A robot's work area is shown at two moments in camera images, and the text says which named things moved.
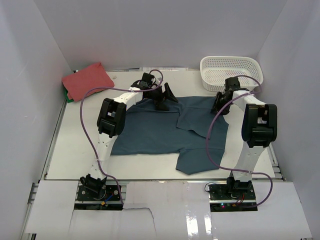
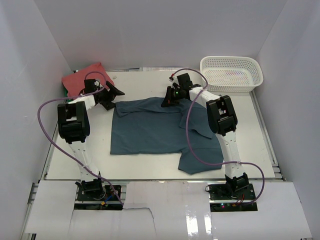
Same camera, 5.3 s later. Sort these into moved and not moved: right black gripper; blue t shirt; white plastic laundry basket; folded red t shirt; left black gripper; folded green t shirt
Moved: left black gripper; right black gripper
Not moved: folded green t shirt; folded red t shirt; white plastic laundry basket; blue t shirt
